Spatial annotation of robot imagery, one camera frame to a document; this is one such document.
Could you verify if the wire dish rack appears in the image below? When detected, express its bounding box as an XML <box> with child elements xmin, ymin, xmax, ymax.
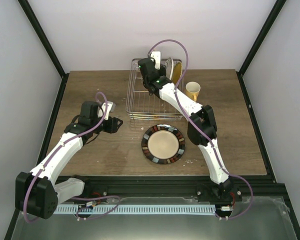
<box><xmin>125</xmin><ymin>58</ymin><xmax>183</xmax><ymax>121</ymax></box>

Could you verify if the black rimmed cream plate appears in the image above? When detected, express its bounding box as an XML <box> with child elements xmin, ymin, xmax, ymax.
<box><xmin>141</xmin><ymin>124</ymin><xmax>186</xmax><ymax>165</ymax></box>

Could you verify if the metal front panel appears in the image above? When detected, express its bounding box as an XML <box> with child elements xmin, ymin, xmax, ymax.
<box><xmin>12</xmin><ymin>197</ymin><xmax>298</xmax><ymax>240</ymax></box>

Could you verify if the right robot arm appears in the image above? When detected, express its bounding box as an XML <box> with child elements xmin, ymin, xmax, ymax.
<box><xmin>138</xmin><ymin>57</ymin><xmax>233</xmax><ymax>202</ymax></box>

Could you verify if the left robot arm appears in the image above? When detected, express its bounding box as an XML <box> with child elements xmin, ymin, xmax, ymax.
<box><xmin>15</xmin><ymin>101</ymin><xmax>123</xmax><ymax>219</ymax></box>

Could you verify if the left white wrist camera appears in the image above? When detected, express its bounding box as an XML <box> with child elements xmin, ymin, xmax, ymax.
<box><xmin>98</xmin><ymin>101</ymin><xmax>116</xmax><ymax>120</ymax></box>

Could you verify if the yellow woven pattern plate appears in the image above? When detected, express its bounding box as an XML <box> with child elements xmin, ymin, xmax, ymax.
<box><xmin>171</xmin><ymin>61</ymin><xmax>183</xmax><ymax>85</ymax></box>

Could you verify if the black aluminium frame rail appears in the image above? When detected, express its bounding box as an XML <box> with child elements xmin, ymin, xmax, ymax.
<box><xmin>56</xmin><ymin>175</ymin><xmax>288</xmax><ymax>204</ymax></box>

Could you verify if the white blue striped plate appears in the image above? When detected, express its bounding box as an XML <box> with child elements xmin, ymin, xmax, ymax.
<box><xmin>164</xmin><ymin>57</ymin><xmax>174</xmax><ymax>80</ymax></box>

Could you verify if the light blue slotted cable duct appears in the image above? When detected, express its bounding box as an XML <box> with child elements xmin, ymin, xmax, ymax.
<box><xmin>54</xmin><ymin>204</ymin><xmax>216</xmax><ymax>216</ymax></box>

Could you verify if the yellow ceramic mug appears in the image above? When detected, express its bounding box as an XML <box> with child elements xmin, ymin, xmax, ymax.
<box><xmin>185</xmin><ymin>81</ymin><xmax>201</xmax><ymax>102</ymax></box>

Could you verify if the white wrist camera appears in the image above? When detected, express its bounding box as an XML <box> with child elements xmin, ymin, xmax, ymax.
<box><xmin>150</xmin><ymin>50</ymin><xmax>161</xmax><ymax>70</ymax></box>
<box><xmin>98</xmin><ymin>101</ymin><xmax>116</xmax><ymax>120</ymax></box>

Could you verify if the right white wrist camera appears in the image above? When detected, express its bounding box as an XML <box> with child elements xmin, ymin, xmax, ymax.
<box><xmin>150</xmin><ymin>50</ymin><xmax>161</xmax><ymax>70</ymax></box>

